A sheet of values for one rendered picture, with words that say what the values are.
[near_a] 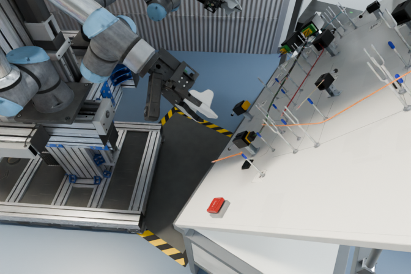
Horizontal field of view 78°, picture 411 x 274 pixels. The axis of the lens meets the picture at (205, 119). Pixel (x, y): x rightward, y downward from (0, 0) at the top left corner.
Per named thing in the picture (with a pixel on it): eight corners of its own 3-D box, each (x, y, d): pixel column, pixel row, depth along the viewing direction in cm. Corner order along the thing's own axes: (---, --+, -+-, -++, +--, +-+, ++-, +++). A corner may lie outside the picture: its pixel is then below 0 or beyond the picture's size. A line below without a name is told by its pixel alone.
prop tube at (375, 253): (360, 270, 76) (382, 221, 56) (362, 261, 78) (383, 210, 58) (373, 275, 74) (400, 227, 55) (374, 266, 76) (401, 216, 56)
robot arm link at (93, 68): (117, 65, 75) (131, 41, 68) (100, 91, 68) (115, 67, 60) (92, 49, 72) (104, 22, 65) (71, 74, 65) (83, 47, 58)
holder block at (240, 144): (244, 140, 96) (236, 133, 95) (253, 137, 91) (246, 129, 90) (238, 148, 93) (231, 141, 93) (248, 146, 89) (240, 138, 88)
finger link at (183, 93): (203, 99, 58) (171, 80, 59) (200, 104, 58) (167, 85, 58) (200, 107, 63) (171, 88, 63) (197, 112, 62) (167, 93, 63)
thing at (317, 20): (338, 26, 133) (322, 5, 131) (329, 43, 124) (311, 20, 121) (326, 33, 139) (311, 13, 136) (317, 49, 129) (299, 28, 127)
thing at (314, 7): (292, 31, 156) (295, 21, 151) (308, 8, 176) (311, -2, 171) (348, 46, 145) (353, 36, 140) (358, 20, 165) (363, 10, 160)
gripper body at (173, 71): (202, 76, 62) (163, 42, 59) (183, 102, 60) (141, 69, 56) (191, 83, 69) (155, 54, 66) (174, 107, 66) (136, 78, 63)
